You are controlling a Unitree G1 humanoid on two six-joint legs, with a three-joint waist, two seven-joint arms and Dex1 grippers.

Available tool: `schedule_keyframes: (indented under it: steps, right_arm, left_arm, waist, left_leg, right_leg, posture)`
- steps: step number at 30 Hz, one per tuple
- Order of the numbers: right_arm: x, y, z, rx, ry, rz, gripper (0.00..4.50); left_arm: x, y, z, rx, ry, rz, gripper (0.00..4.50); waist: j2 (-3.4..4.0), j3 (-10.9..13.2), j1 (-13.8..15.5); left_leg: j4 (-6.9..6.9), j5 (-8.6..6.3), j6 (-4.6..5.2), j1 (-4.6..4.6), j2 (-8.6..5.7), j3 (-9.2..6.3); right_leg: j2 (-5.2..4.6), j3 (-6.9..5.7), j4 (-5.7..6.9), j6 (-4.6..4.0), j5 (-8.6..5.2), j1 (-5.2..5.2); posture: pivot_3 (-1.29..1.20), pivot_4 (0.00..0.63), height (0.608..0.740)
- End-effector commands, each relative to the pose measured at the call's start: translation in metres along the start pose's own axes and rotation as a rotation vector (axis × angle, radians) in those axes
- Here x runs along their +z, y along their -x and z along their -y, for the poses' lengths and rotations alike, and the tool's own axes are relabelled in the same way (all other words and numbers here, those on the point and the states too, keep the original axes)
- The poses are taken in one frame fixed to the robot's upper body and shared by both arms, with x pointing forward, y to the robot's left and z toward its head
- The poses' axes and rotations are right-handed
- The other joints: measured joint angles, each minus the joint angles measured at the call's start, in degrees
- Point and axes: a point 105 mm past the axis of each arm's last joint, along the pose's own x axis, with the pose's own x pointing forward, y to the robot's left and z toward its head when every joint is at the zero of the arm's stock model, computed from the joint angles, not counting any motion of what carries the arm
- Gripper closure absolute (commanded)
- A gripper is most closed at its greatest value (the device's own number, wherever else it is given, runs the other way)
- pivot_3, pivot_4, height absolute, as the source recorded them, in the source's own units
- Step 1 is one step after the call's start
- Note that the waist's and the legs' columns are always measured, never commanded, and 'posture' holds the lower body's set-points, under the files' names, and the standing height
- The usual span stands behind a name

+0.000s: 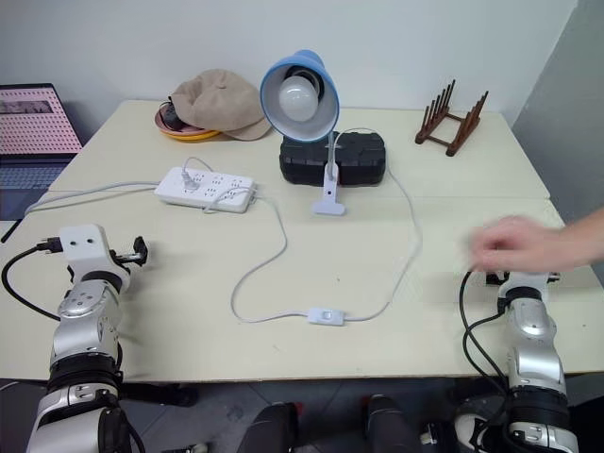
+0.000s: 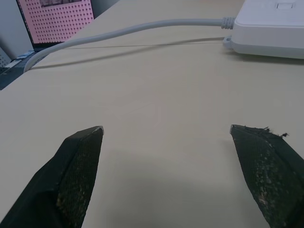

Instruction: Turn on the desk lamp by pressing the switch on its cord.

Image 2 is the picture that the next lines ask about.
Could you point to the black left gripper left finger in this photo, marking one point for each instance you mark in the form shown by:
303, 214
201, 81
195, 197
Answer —
71, 180

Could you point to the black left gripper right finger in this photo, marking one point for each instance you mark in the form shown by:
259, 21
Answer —
273, 180

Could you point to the white perforated metal panel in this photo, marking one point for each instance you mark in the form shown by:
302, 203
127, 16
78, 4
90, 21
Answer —
4, 58

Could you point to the white power strip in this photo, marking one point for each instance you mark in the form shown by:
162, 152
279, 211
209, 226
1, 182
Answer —
270, 28

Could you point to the pink perforated pegboard panel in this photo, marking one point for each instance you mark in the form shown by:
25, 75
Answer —
57, 20

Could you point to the grey cabinet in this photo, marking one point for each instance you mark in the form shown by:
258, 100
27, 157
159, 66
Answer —
12, 26

